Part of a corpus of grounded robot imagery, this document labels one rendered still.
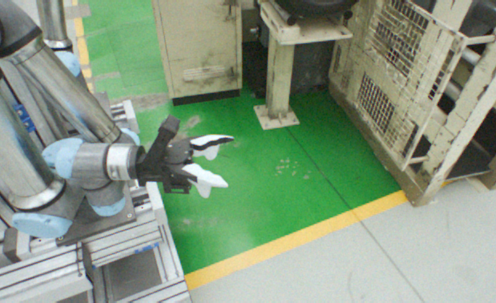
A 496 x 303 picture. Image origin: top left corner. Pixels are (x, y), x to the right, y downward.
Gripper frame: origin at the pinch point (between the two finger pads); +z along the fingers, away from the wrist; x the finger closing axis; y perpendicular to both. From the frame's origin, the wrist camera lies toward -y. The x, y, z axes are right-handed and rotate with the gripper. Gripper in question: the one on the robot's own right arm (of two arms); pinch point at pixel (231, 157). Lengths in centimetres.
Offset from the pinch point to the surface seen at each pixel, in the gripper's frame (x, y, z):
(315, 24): -125, 9, 33
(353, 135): -142, 88, 72
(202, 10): -166, 13, -31
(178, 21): -163, 19, -47
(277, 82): -150, 54, 17
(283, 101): -154, 69, 22
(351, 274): -42, 102, 52
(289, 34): -105, 8, 19
